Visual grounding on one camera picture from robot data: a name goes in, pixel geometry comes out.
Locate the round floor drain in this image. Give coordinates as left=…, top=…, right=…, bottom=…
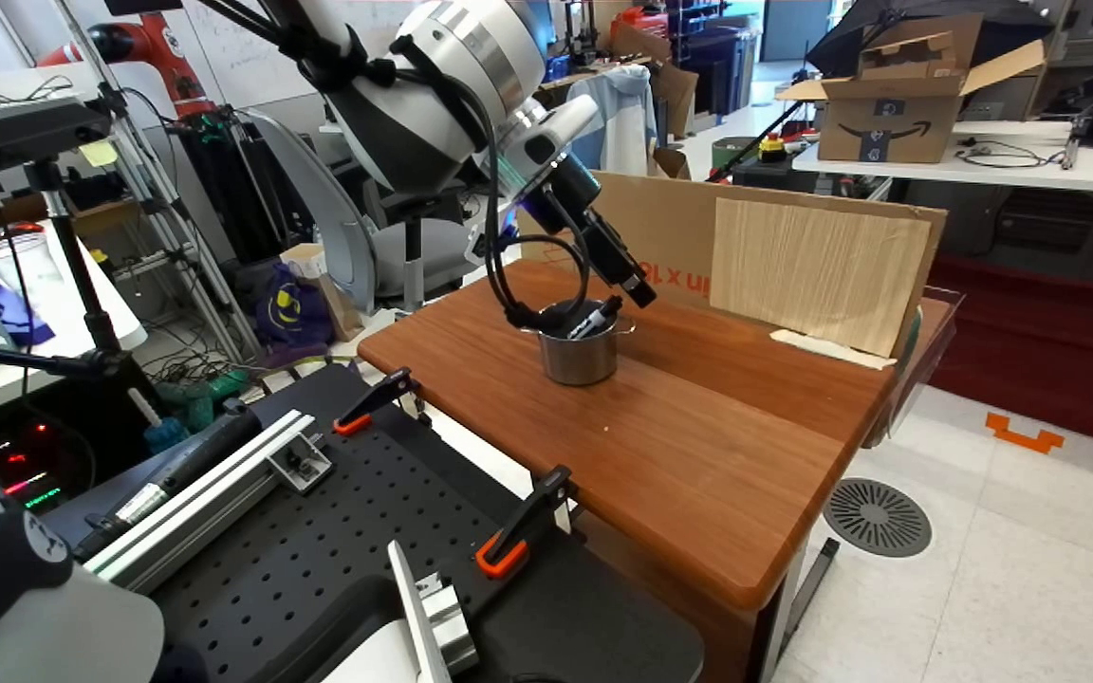
left=823, top=477, right=934, bottom=559

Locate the black cable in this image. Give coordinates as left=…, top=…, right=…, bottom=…
left=953, top=137, right=1071, bottom=172

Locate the brown paper bag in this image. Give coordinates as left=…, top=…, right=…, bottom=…
left=278, top=243, right=364, bottom=342

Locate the open cardboard box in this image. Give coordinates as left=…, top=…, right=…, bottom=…
left=774, top=13, right=1049, bottom=165

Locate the grey office chair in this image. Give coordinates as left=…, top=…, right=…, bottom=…
left=241, top=107, right=511, bottom=316

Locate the blue cloth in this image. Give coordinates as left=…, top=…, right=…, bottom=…
left=0, top=275, right=57, bottom=348

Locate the black clamp with orange tip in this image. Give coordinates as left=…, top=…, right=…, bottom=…
left=333, top=368, right=426, bottom=438
left=474, top=465, right=577, bottom=581

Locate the short aluminium bracket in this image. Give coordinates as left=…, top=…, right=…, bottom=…
left=386, top=540, right=481, bottom=683

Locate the large cardboard sheet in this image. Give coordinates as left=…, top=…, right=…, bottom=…
left=516, top=171, right=949, bottom=335

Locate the white paper strip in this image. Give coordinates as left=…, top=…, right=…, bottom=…
left=769, top=328, right=899, bottom=371

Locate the camera on tripod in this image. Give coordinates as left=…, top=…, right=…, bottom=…
left=0, top=97, right=164, bottom=382

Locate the red robot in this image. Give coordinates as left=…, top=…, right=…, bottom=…
left=37, top=13, right=217, bottom=120

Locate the orange floor tape mark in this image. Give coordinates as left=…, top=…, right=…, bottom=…
left=985, top=411, right=1066, bottom=455

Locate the black handheld tool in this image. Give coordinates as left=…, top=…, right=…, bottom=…
left=72, top=406, right=265, bottom=563

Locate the light blue garment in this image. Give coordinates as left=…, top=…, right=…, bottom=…
left=565, top=64, right=659, bottom=177

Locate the white round-edged table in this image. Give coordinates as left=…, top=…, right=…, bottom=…
left=0, top=216, right=150, bottom=434

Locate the clear plastic cup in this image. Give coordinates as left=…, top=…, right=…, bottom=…
left=0, top=231, right=65, bottom=306

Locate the steel pot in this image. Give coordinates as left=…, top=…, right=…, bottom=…
left=520, top=299, right=637, bottom=387

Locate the metal shelf rack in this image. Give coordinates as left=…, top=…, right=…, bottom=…
left=51, top=0, right=265, bottom=363

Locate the blue bag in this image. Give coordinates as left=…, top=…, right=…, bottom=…
left=255, top=263, right=335, bottom=348

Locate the black marker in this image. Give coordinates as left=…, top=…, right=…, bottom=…
left=567, top=296, right=623, bottom=341

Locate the long aluminium rail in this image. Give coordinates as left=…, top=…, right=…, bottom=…
left=84, top=410, right=335, bottom=595

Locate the light wood-pattern board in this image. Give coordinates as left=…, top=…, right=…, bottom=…
left=709, top=197, right=934, bottom=360

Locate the clear plastic panel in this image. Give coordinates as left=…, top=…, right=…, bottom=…
left=864, top=285, right=966, bottom=449

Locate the computer with red lights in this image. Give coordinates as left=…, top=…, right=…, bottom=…
left=0, top=408, right=99, bottom=515

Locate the blue brush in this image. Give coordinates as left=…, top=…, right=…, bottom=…
left=127, top=386, right=191, bottom=456

